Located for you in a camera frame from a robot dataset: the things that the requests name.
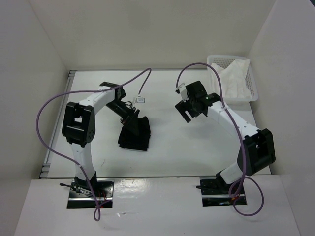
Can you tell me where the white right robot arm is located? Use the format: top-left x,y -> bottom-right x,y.
175,81 -> 276,194

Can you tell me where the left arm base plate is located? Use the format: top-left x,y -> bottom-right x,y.
60,180 -> 114,209

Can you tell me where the black skirt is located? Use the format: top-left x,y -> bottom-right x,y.
118,116 -> 151,151

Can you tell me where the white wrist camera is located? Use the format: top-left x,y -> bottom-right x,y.
175,83 -> 189,102
132,96 -> 146,105

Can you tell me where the white skirt in basket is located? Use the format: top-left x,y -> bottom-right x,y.
211,59 -> 252,104

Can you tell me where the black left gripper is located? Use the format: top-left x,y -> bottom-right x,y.
105,100 -> 140,136

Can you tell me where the white plastic basket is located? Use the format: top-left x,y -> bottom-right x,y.
207,55 -> 258,104

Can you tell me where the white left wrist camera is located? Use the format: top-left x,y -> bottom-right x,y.
132,96 -> 146,105

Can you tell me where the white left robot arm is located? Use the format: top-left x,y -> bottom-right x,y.
62,82 -> 147,197

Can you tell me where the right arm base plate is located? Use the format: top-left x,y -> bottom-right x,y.
196,176 -> 247,207

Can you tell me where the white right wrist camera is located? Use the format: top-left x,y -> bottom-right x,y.
175,83 -> 189,102

